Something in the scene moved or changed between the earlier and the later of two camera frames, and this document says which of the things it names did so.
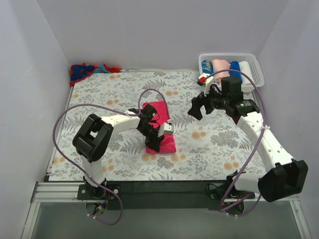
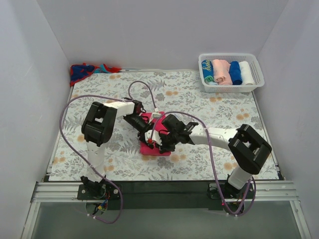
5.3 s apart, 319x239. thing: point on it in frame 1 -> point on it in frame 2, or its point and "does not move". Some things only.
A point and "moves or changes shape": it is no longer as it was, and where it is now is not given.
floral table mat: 214,148 does not move
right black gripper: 204,104 -> 164,139
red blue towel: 79,71 does not move
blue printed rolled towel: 207,66 does not move
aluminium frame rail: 50,192 does not move
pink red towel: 168,144 moves or changes shape
